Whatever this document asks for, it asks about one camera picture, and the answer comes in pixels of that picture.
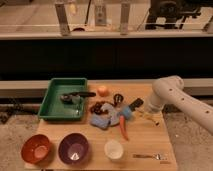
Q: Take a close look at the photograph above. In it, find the yellow banana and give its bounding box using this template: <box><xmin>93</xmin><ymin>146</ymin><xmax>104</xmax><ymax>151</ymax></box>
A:
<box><xmin>136</xmin><ymin>108</ymin><xmax>159</xmax><ymax>126</ymax></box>

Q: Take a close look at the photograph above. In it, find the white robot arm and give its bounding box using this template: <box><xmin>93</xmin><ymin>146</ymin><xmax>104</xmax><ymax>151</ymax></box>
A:
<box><xmin>144</xmin><ymin>76</ymin><xmax>213</xmax><ymax>135</ymax></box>

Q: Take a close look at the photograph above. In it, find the purple bowl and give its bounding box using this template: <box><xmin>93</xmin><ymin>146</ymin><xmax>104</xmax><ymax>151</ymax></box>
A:
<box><xmin>58</xmin><ymin>133</ymin><xmax>89</xmax><ymax>165</ymax></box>

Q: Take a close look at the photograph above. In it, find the orange bowl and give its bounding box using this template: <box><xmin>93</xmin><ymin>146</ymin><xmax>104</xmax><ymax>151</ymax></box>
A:
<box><xmin>21</xmin><ymin>134</ymin><xmax>51</xmax><ymax>164</ymax></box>

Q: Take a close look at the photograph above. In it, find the orange fruit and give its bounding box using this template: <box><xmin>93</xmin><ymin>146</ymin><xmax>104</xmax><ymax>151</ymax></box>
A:
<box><xmin>97</xmin><ymin>86</ymin><xmax>109</xmax><ymax>97</ymax></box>

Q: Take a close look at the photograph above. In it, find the dark round small object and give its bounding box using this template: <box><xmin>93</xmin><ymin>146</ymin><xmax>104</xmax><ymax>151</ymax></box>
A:
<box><xmin>113</xmin><ymin>94</ymin><xmax>124</xmax><ymax>106</ymax></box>

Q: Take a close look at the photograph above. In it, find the dark grapes bunch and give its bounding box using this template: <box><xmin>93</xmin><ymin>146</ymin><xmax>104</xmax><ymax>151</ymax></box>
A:
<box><xmin>90</xmin><ymin>101</ymin><xmax>107</xmax><ymax>115</ymax></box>

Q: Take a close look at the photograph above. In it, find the blue sponge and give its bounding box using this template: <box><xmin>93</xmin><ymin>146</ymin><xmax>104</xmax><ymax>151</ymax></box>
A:
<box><xmin>119</xmin><ymin>106</ymin><xmax>132</xmax><ymax>120</ymax></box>

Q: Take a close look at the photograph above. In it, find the blue cloth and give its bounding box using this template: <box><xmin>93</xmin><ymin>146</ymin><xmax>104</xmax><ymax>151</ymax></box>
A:
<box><xmin>90</xmin><ymin>103</ymin><xmax>119</xmax><ymax>130</ymax></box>

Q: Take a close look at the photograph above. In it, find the black remote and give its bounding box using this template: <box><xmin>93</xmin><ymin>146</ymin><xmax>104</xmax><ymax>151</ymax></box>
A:
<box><xmin>129</xmin><ymin>98</ymin><xmax>144</xmax><ymax>111</ymax></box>

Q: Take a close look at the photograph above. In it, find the wooden board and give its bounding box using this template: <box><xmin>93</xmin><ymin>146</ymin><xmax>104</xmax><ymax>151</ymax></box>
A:
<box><xmin>24</xmin><ymin>82</ymin><xmax>179</xmax><ymax>171</ymax></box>

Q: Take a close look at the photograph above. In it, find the green plastic tray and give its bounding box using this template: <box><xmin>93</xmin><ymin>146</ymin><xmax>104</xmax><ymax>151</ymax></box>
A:
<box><xmin>38</xmin><ymin>78</ymin><xmax>87</xmax><ymax>121</ymax></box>

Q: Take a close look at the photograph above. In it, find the white cup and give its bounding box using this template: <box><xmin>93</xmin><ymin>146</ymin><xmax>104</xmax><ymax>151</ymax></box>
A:
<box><xmin>104</xmin><ymin>140</ymin><xmax>124</xmax><ymax>161</ymax></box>

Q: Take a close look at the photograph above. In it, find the black handled scoop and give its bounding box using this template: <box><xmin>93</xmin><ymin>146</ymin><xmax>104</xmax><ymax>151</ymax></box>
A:
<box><xmin>60</xmin><ymin>91</ymin><xmax>96</xmax><ymax>103</ymax></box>

